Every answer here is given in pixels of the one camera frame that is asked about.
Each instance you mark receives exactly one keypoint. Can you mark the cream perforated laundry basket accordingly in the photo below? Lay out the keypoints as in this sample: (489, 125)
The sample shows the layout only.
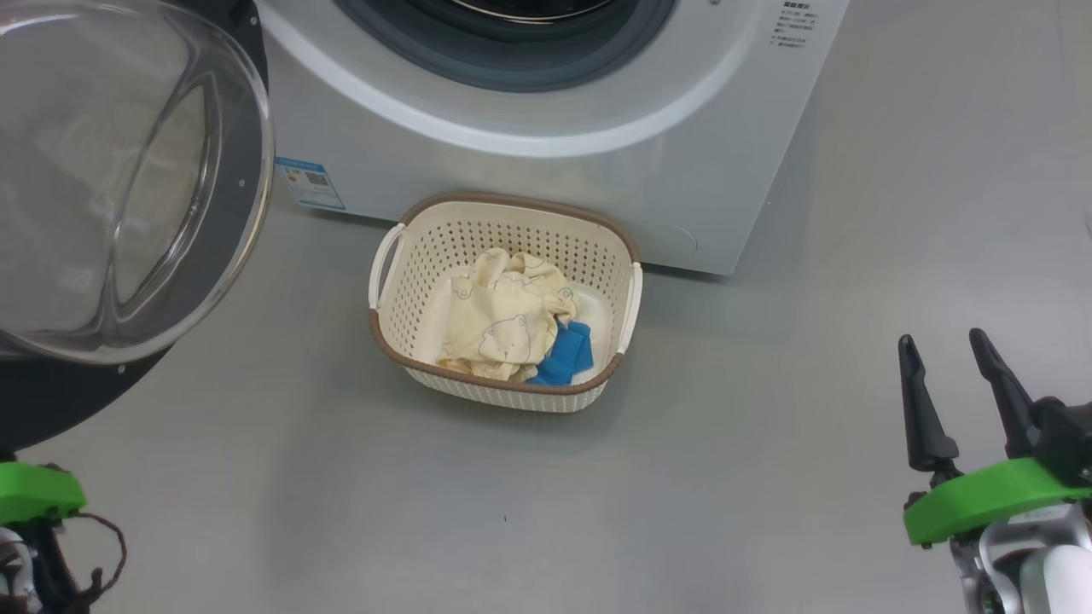
(478, 243)

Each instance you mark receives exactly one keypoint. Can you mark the cream bear print garment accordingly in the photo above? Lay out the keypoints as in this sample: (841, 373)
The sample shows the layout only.
(499, 315)

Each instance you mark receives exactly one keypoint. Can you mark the blue energy label sticker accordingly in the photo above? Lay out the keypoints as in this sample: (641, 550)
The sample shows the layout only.
(310, 182)

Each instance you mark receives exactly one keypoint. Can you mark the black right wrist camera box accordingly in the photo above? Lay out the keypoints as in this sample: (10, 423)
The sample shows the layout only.
(1066, 439)

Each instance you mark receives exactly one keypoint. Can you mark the blue cloth garment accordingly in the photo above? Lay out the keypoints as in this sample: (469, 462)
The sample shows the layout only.
(565, 358)

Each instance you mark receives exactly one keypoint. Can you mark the white front-load washing machine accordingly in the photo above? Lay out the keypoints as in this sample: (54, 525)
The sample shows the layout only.
(478, 175)

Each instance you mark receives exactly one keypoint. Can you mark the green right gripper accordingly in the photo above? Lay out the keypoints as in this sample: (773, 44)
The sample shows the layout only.
(990, 503)

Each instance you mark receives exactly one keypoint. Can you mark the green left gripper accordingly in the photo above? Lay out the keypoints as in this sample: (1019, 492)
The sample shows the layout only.
(34, 493)

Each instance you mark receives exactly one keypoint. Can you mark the small black text warning sticker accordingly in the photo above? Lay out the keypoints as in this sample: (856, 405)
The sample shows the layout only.
(795, 24)

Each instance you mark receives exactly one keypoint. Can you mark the washing machine glass door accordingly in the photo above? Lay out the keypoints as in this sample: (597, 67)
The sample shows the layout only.
(94, 170)

